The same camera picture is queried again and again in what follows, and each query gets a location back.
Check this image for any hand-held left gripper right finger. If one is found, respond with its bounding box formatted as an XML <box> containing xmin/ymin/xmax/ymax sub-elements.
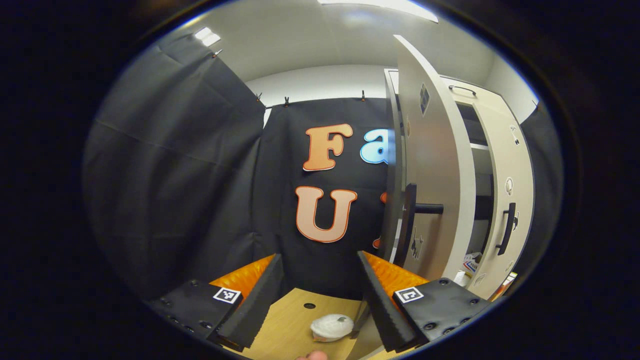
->
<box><xmin>356</xmin><ymin>250</ymin><xmax>493</xmax><ymax>353</ymax></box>

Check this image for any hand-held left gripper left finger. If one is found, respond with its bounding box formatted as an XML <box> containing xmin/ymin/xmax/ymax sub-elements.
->
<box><xmin>150</xmin><ymin>253</ymin><xmax>284</xmax><ymax>352</ymax></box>

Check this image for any white shoe cabinet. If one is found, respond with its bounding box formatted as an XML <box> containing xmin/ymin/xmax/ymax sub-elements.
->
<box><xmin>382</xmin><ymin>35</ymin><xmax>536</xmax><ymax>301</ymax></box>

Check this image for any white cabinet door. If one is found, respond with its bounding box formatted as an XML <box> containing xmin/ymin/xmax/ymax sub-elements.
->
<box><xmin>392</xmin><ymin>35</ymin><xmax>476</xmax><ymax>281</ymax></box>
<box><xmin>472</xmin><ymin>100</ymin><xmax>536</xmax><ymax>300</ymax></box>

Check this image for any white cabinet drawer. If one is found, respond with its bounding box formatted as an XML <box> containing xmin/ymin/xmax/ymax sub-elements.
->
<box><xmin>440</xmin><ymin>77</ymin><xmax>506</xmax><ymax>108</ymax></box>

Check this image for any white round object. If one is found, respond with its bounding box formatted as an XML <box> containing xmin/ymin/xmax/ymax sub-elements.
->
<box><xmin>310</xmin><ymin>314</ymin><xmax>354</xmax><ymax>343</ymax></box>

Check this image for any white and orange box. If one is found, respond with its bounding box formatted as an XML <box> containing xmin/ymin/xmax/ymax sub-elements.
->
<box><xmin>492</xmin><ymin>272</ymin><xmax>518</xmax><ymax>301</ymax></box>

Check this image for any small ceiling light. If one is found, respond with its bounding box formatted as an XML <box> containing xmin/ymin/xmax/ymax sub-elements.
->
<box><xmin>194</xmin><ymin>27</ymin><xmax>222</xmax><ymax>48</ymax></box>

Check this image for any large ceiling light panel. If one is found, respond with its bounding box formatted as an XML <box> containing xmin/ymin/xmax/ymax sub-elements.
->
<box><xmin>317</xmin><ymin>0</ymin><xmax>439</xmax><ymax>23</ymax></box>

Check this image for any black door handle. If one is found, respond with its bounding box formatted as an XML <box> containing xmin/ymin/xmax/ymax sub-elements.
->
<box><xmin>496</xmin><ymin>202</ymin><xmax>517</xmax><ymax>256</ymax></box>
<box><xmin>395</xmin><ymin>183</ymin><xmax>444</xmax><ymax>268</ymax></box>

